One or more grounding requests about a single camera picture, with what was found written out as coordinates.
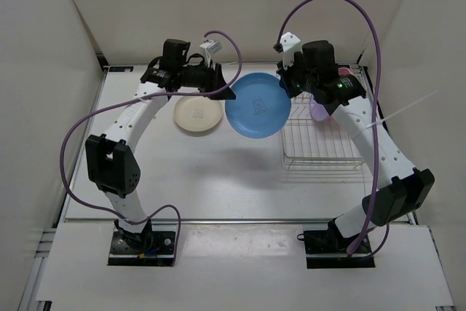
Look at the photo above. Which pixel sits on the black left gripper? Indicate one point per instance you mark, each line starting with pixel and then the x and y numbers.
pixel 213 79

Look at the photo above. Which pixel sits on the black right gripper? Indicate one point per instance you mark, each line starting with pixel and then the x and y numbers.
pixel 285 74

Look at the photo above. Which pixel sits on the cream bear plate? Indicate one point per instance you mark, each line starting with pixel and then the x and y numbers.
pixel 197 114

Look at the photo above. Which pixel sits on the purple plate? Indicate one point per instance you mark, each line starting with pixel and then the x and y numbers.
pixel 317 111

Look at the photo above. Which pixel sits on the blue plate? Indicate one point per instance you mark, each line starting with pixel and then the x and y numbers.
pixel 261 107

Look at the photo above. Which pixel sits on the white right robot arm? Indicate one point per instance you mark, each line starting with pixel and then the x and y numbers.
pixel 399 187

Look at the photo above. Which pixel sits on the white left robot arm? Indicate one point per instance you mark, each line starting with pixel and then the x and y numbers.
pixel 111 163

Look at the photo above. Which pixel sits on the pink plate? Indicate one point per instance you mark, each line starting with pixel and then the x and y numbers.
pixel 344 71

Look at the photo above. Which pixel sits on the white zip tie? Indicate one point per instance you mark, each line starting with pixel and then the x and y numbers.
pixel 384 119

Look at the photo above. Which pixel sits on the black XDOF label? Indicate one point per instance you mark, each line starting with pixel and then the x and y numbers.
pixel 121 69

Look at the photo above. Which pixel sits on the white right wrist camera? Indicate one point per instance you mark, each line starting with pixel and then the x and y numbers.
pixel 288 46

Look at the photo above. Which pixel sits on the metal wire dish rack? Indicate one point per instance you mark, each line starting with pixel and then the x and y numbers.
pixel 311 141

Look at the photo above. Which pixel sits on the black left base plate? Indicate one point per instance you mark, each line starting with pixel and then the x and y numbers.
pixel 157 249

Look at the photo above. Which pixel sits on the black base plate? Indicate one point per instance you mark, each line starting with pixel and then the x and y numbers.
pixel 157 249
pixel 322 254

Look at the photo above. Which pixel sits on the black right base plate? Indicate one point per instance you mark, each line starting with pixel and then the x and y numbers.
pixel 322 254

